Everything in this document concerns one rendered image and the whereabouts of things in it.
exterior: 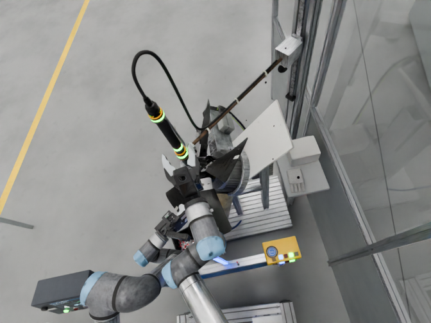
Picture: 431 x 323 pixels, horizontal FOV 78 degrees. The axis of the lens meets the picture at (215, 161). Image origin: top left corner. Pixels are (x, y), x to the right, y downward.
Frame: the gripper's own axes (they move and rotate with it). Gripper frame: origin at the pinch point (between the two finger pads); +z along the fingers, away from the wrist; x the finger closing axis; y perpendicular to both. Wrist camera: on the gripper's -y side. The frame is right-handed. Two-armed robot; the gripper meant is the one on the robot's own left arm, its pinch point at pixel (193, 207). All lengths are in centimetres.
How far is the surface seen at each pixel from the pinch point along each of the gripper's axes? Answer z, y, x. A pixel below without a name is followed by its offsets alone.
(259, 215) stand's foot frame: 35, 3, 110
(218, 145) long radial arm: 34.0, 16.2, 2.9
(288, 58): 69, -5, -38
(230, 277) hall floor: -20, -9, 120
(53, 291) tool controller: -68, 19, -8
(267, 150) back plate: 43.1, -11.7, -6.3
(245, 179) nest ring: 28.0, -7.9, 6.1
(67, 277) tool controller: -61, 20, -7
